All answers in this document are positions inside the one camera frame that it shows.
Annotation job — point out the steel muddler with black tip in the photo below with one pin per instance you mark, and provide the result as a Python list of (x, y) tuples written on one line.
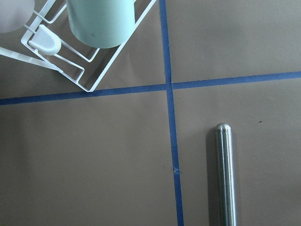
[(226, 175)]

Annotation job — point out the white wire cup rack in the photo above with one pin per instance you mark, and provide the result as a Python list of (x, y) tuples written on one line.
[(84, 67)]

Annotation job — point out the pink cup on rack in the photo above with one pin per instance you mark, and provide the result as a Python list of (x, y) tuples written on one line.
[(14, 14)]

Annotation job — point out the mint green cup on rack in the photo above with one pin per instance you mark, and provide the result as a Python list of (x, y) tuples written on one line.
[(101, 23)]

